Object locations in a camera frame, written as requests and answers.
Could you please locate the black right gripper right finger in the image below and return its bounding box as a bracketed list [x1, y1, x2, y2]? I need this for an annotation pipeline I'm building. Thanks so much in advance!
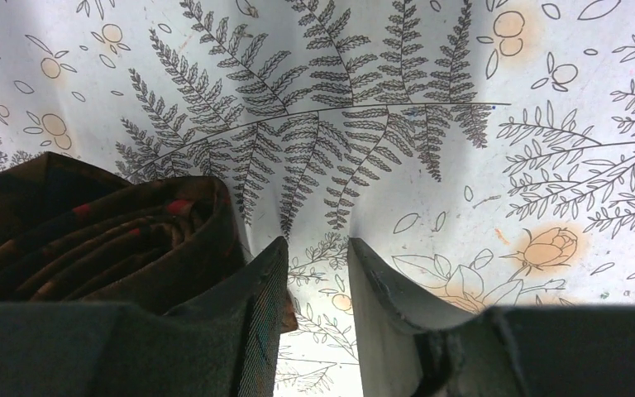
[347, 238, 635, 396]

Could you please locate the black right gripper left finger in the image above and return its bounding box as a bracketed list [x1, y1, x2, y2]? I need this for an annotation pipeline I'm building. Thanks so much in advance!
[0, 237, 289, 396]

